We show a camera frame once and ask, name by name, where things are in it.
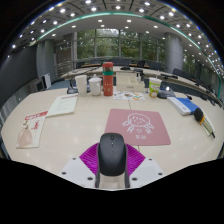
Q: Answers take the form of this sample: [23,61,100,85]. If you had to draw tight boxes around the blue and white book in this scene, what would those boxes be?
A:
[166,96,200,116]

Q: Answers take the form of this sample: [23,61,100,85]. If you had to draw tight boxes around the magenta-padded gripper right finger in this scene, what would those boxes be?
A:
[124,143,165,189]

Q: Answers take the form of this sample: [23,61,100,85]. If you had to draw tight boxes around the green printed paper cup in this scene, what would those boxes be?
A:
[148,76,163,99]

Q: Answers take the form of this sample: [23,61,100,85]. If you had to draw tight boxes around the black computer mouse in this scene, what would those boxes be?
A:
[96,132,128,178]

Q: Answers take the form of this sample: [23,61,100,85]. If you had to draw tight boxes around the beige cardboard box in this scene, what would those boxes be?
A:
[115,71,145,93]

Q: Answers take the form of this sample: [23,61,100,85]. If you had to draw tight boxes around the white mug with lid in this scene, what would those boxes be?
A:
[88,73,103,97]

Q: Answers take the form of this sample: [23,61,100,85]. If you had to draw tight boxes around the white paper cup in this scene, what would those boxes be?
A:
[74,74,88,97]

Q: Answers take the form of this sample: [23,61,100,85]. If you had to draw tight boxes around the colourful sticker sheet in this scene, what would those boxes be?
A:
[113,90,146,102]

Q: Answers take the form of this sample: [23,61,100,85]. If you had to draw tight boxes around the white paper booklet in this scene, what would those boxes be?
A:
[45,93,79,118]

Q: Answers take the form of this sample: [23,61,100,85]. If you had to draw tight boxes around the ceiling lights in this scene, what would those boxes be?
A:
[11,0,224,78]

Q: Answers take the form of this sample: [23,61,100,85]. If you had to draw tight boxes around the red bottle with green band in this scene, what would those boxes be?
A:
[101,61,115,97]

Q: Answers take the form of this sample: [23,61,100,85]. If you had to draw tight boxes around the black flat device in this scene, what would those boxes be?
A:
[157,85,176,100]

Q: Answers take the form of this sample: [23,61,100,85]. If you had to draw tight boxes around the black microphone with yellow band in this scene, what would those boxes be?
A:
[193,107,216,139]

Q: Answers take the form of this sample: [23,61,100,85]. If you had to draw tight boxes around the red and white leaflet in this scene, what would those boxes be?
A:
[15,110,49,149]

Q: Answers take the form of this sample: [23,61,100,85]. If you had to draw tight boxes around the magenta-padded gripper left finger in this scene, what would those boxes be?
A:
[59,142,101,189]

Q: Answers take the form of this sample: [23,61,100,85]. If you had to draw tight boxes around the dark office chairs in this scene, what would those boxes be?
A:
[74,59,221,98]

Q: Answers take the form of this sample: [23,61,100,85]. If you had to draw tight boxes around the pink mouse pad with drawing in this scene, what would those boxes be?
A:
[104,108,172,147]

